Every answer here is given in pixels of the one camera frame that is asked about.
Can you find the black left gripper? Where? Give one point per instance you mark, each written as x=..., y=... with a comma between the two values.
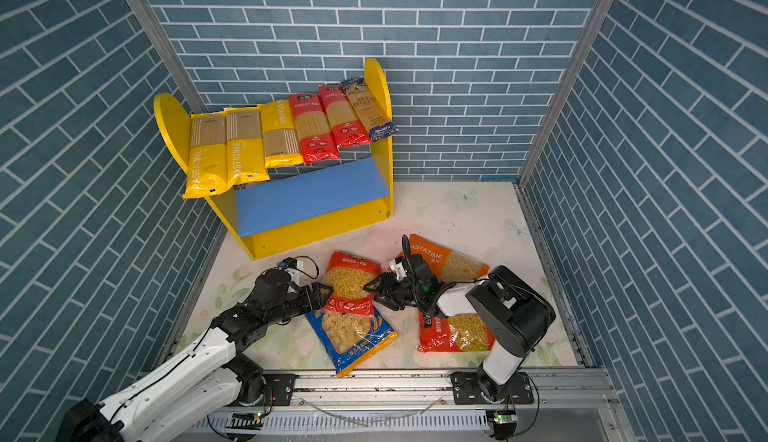
x=309, y=305

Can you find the red fusilli bag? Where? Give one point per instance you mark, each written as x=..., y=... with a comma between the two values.
x=460, y=333

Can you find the blue shell pasta bag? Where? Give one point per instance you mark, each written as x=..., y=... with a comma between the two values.
x=350, y=340

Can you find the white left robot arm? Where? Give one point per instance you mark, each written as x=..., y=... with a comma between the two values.
x=212, y=372

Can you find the red macaroni bag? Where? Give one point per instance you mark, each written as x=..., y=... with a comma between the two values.
x=347, y=274

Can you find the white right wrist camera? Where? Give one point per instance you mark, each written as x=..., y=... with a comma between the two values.
x=397, y=267

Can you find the red labelled spaghetti bag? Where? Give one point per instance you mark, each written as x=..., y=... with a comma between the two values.
x=313, y=129

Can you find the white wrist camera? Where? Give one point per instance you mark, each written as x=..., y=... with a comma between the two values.
x=290, y=264
x=397, y=267

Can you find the yellow Pastatime spaghetti bag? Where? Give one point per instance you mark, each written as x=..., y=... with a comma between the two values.
x=245, y=155
x=207, y=168

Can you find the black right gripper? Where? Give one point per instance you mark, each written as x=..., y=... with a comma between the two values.
x=385, y=277

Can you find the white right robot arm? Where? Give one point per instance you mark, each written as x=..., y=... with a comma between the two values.
x=517, y=316

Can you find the metal base rail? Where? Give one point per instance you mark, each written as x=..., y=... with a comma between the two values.
x=571, y=404

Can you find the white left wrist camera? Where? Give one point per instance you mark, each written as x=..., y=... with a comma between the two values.
x=290, y=264

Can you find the dark labelled spaghetti bag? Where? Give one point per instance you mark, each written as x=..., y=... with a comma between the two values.
x=372, y=116

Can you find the orange macaroni bag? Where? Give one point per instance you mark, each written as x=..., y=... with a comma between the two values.
x=446, y=264

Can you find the floral table mat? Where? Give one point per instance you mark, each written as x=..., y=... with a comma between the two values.
x=481, y=219

